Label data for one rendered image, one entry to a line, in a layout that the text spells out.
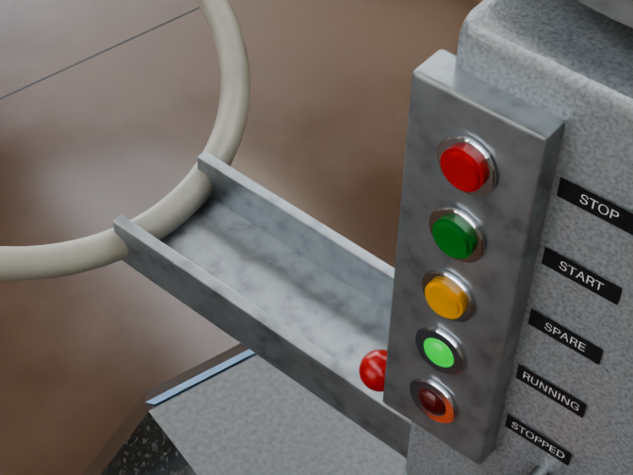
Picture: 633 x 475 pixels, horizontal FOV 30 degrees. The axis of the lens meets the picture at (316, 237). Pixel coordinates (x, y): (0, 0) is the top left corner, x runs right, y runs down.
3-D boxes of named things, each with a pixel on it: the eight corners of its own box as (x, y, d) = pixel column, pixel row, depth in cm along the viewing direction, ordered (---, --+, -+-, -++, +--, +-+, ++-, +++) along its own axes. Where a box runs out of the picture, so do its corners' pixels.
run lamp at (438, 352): (462, 365, 72) (465, 340, 70) (448, 379, 71) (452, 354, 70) (430, 345, 73) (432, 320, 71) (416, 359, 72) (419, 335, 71)
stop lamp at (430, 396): (453, 413, 76) (457, 391, 74) (441, 427, 75) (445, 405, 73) (423, 394, 77) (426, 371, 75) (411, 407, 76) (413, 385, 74)
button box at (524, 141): (502, 440, 78) (576, 110, 57) (479, 467, 76) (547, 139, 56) (404, 378, 81) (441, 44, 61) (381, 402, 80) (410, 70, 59)
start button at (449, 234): (478, 257, 64) (483, 224, 63) (467, 269, 64) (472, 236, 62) (439, 236, 66) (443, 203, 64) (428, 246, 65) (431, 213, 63)
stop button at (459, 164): (489, 191, 61) (495, 154, 59) (478, 202, 60) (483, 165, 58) (447, 169, 62) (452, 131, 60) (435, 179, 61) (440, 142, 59)
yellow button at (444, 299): (468, 318, 68) (473, 287, 66) (458, 328, 68) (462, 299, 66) (431, 295, 69) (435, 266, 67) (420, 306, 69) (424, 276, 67)
